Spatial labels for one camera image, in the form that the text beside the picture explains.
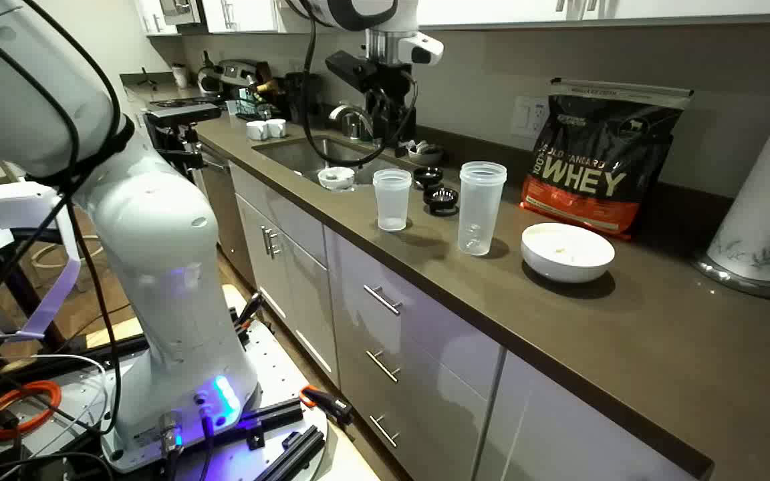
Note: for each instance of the white plastic frame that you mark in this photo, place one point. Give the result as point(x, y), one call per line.
point(55, 296)

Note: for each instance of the white ceramic bowl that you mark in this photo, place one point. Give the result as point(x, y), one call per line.
point(567, 257)

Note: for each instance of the black aluminium rail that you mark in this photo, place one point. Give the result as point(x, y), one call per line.
point(293, 456)

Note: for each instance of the black whey protein bag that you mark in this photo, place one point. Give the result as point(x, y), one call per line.
point(601, 165)

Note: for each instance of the silver towel holder base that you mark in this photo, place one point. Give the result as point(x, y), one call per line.
point(742, 280)

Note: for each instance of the white upper kitchen cabinets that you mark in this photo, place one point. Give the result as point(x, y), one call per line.
point(508, 10)

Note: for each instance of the short clear shaker cup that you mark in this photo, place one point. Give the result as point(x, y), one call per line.
point(390, 203)

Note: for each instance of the small white cup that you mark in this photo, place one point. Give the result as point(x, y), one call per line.
point(276, 129)
point(258, 129)

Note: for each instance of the lower kitchen cabinets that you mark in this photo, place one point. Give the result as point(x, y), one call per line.
point(421, 376)

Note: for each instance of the black round bowl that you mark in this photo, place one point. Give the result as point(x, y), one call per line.
point(428, 178)

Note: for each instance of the steel kitchen sink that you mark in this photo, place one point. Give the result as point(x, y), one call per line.
point(314, 157)

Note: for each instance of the stainless dishwasher front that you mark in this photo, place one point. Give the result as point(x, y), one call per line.
point(226, 223)

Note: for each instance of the perforated robot mounting table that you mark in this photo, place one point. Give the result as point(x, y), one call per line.
point(286, 364)

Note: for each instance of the tall clear shaker cup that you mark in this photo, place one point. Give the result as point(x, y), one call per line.
point(478, 209)

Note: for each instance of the silver countertop appliance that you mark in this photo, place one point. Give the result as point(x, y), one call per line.
point(239, 86)

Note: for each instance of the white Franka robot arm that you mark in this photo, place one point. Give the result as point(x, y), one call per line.
point(153, 231)

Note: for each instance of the white wall outlet plate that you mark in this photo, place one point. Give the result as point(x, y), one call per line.
point(526, 115)

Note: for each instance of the orange black clamp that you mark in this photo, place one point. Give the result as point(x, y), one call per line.
point(247, 312)
point(327, 405)

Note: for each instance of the black coffee maker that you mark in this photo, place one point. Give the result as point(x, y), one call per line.
point(302, 97)

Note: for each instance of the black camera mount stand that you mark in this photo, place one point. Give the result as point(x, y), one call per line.
point(180, 121)

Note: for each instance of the chrome sink faucet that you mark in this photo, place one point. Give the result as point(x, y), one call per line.
point(349, 115)

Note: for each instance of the small round white container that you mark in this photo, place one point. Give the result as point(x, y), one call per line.
point(337, 178)

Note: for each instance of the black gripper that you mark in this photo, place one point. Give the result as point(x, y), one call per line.
point(393, 88)

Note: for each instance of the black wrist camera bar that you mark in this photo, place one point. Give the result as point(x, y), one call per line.
point(350, 70)

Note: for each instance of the small black white object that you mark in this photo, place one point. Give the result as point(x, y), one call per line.
point(422, 150)

